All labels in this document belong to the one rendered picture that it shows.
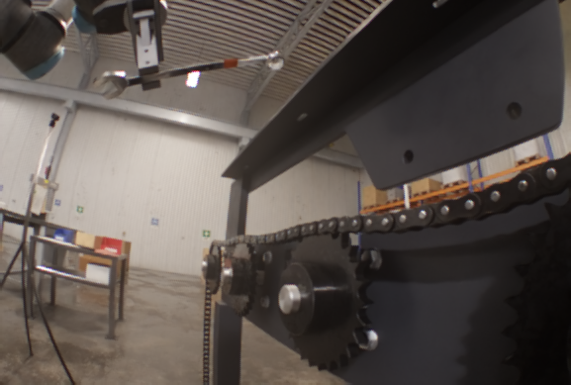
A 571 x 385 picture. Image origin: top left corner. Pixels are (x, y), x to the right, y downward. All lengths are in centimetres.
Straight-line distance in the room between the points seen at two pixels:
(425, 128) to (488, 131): 8
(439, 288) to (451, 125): 16
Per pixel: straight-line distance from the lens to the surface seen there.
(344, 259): 27
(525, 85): 27
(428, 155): 29
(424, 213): 20
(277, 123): 53
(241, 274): 54
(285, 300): 30
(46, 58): 70
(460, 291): 24
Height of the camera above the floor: 90
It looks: 19 degrees up
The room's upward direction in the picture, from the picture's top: 3 degrees clockwise
